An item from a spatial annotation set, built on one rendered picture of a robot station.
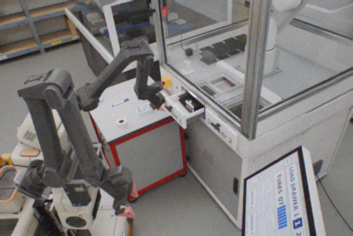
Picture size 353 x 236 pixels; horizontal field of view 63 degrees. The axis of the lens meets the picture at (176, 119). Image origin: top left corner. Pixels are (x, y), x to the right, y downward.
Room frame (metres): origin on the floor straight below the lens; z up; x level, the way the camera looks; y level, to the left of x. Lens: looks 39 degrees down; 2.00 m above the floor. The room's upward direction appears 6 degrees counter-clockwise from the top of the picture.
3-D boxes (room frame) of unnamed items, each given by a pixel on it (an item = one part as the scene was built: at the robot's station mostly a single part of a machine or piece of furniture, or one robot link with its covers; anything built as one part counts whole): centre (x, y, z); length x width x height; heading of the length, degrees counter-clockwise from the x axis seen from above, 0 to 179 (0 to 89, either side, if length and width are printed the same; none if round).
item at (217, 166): (1.71, -0.57, 0.40); 1.03 x 0.95 x 0.80; 26
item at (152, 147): (1.78, 0.34, 0.38); 0.62 x 0.58 x 0.76; 26
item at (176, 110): (1.48, 0.01, 0.87); 0.29 x 0.02 x 0.11; 26
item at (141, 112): (1.65, 0.21, 0.78); 0.12 x 0.08 x 0.04; 106
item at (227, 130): (1.26, -0.25, 0.87); 0.29 x 0.02 x 0.11; 26
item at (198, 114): (1.57, -0.17, 0.86); 0.40 x 0.26 x 0.06; 116
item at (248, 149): (1.72, -0.57, 0.87); 1.02 x 0.95 x 0.14; 26
